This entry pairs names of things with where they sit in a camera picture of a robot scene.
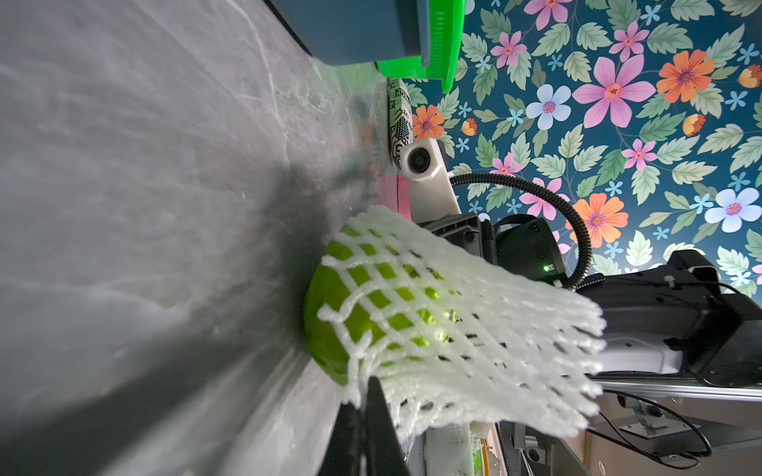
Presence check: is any green custard apple front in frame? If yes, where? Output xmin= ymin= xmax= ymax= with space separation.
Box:
xmin=304 ymin=228 xmax=464 ymax=389

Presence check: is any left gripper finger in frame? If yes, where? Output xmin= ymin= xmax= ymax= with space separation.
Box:
xmin=317 ymin=377 xmax=410 ymax=476

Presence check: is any pink alarm clock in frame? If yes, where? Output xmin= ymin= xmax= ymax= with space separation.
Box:
xmin=377 ymin=175 xmax=412 ymax=220

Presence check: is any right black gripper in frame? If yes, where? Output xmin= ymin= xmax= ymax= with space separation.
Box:
xmin=420 ymin=212 xmax=497 ymax=265

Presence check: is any grey foam net tray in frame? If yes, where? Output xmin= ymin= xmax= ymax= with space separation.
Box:
xmin=267 ymin=0 xmax=432 ymax=65

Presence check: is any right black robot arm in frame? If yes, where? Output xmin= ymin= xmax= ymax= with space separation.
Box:
xmin=422 ymin=213 xmax=761 ymax=388

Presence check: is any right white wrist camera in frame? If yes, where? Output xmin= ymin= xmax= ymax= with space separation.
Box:
xmin=400 ymin=139 xmax=462 ymax=223

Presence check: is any patterned black white can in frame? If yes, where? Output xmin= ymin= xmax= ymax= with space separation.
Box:
xmin=387 ymin=79 xmax=413 ymax=170

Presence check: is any white foam net sleeve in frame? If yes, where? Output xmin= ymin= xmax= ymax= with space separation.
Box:
xmin=329 ymin=206 xmax=605 ymax=440

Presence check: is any green plastic basket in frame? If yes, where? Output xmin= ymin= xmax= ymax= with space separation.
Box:
xmin=376 ymin=0 xmax=466 ymax=93

